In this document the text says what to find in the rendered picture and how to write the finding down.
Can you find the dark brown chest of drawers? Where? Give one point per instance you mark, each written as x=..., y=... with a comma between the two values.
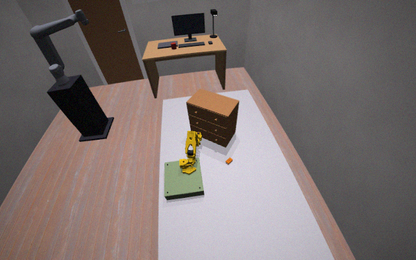
x=219, y=104

